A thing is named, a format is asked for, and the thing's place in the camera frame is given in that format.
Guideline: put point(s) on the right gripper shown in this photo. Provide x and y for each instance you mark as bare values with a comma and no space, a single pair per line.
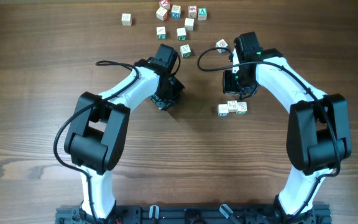
238,90

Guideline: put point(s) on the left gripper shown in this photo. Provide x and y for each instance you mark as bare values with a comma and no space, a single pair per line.
165,101

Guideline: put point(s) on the red M letter block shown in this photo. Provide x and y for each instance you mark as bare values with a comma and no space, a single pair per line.
232,106

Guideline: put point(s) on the green Z letter block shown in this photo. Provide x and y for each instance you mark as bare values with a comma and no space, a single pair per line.
241,108

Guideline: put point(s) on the blue edged wooden block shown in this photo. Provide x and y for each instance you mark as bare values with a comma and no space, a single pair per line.
223,110

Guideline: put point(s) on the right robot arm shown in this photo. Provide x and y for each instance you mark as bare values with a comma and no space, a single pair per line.
318,135

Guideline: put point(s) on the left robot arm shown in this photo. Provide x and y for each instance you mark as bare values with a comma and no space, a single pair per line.
97,131

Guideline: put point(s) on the green edged block lower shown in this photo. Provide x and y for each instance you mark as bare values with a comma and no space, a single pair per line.
185,51

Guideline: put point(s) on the green edged block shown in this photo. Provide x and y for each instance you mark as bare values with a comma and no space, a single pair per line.
161,33
185,51
181,34

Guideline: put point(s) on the blue D letter block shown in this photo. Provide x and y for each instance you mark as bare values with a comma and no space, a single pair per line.
222,46

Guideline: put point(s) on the green edged block middle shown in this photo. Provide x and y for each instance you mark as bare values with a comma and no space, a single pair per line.
181,34

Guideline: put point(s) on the green edged block left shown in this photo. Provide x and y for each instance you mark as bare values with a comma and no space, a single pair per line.
161,33

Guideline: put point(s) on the plain wooden block centre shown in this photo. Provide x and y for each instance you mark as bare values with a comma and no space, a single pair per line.
189,24

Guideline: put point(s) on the plain wooden block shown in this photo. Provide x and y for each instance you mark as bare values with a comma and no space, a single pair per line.
189,24
126,19

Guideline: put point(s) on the red edged wooden block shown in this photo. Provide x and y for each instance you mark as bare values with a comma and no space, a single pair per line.
161,13

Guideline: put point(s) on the green letter A block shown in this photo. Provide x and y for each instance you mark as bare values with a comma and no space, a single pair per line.
202,13

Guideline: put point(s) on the blue X letter block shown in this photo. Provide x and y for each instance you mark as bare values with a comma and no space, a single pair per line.
176,11

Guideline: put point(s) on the plain wooden block far left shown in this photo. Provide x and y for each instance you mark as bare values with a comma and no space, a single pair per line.
126,19

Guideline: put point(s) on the red number 6 block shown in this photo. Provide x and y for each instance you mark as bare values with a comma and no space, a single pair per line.
192,11

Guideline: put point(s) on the red letter block top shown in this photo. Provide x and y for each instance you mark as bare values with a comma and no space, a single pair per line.
165,4

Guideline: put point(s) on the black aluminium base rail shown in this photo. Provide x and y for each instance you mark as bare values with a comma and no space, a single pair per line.
259,213

